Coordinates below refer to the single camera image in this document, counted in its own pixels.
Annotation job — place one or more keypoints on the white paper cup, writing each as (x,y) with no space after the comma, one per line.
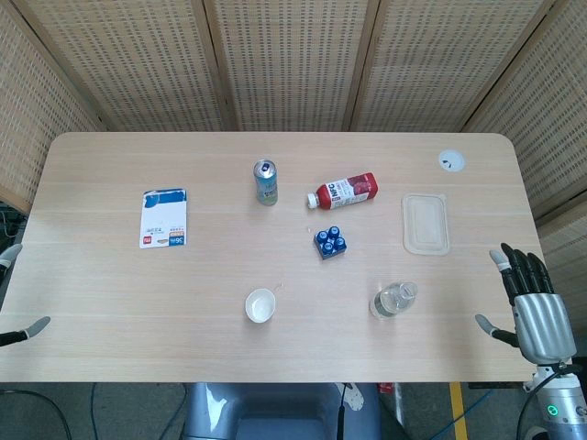
(260,306)

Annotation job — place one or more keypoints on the red juice bottle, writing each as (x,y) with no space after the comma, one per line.
(348,190)

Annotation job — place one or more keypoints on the blue building block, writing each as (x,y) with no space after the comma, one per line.
(330,245)

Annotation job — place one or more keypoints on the woven bamboo folding screen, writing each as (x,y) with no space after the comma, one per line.
(293,59)

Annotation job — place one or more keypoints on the white round table grommet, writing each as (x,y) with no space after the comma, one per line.
(452,161)

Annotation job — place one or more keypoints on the left black grey robot hand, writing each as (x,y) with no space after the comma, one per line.
(37,324)

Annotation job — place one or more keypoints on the white perforated plate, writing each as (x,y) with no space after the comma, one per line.
(355,399)

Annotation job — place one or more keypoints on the transparent plastic bottle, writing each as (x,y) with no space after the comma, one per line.
(390,304)

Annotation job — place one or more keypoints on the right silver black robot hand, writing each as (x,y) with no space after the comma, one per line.
(543,325)

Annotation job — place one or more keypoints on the black thin pole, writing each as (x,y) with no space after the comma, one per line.
(341,417)

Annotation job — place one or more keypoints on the small red object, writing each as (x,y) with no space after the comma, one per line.
(386,388)

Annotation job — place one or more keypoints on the light blue drink can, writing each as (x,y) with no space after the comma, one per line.
(267,185)

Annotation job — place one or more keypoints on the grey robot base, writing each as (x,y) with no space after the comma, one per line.
(275,412)

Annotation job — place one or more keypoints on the white blue cardboard package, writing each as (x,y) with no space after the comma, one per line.
(162,220)

